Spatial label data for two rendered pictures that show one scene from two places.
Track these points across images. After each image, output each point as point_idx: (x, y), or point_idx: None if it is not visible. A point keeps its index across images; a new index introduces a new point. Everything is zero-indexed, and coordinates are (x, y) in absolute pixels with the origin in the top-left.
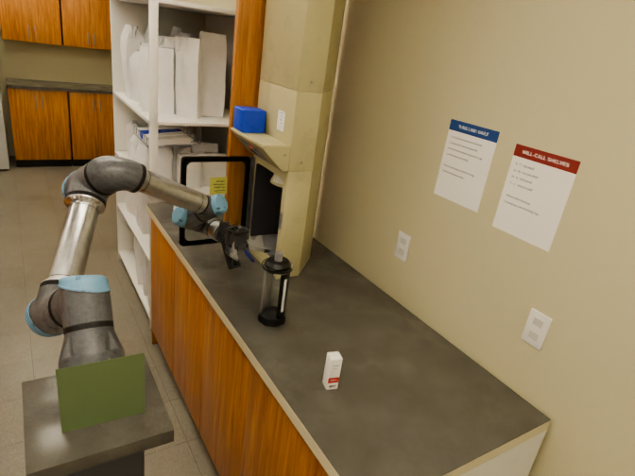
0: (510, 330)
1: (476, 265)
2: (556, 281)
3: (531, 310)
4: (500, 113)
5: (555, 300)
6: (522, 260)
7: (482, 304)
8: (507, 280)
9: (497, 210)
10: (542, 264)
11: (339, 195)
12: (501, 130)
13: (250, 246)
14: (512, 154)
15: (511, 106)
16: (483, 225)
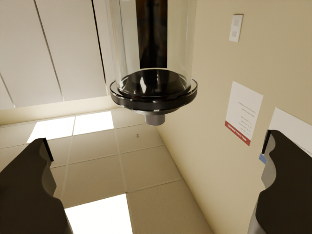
0: (250, 16)
1: (277, 59)
2: (229, 63)
3: (237, 40)
4: (258, 169)
5: (229, 52)
6: (244, 72)
7: (272, 23)
8: (252, 55)
9: (259, 107)
10: (235, 72)
11: None
12: (258, 159)
13: (248, 230)
14: (251, 141)
15: (252, 169)
16: (270, 95)
